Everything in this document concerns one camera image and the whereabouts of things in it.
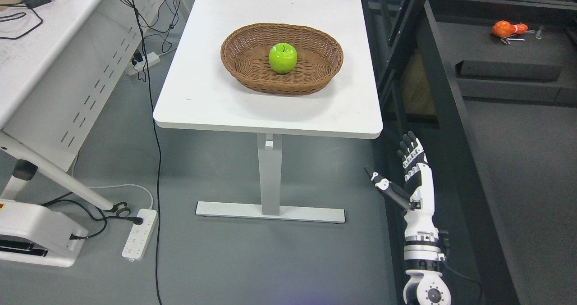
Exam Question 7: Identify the long black floor cable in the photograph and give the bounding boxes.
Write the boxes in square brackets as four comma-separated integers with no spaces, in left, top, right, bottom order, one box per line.
[122,0,164,305]

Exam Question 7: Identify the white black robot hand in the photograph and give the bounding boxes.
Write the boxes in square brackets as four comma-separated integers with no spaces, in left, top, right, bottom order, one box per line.
[364,131,439,244]

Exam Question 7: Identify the brown wicker basket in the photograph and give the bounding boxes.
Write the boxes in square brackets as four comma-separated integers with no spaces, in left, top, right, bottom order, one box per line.
[220,23,344,96]

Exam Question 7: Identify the white power strip floor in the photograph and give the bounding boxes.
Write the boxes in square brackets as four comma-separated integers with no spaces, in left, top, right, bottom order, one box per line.
[121,209,158,261]

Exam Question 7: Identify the green apple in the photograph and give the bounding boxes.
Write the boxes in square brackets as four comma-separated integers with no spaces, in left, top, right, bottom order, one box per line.
[268,42,298,74]

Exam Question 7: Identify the black metal shelf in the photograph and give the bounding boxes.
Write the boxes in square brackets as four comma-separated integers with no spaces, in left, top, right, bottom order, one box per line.
[362,0,576,305]

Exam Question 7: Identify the orange toy on shelf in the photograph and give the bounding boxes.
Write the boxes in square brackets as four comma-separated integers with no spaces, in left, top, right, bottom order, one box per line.
[492,20,528,38]

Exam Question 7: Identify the white power strip far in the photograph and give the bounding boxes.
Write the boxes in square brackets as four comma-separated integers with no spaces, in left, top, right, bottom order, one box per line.
[124,52,160,76]

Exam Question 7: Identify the white side table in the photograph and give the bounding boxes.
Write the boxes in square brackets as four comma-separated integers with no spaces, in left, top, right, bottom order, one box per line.
[1,0,165,212]

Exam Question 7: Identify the white box device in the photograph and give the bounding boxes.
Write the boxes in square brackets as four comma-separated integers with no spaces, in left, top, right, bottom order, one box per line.
[0,200,88,268]

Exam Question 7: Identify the white standing desk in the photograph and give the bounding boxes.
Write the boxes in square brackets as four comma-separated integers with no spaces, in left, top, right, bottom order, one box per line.
[153,0,384,224]

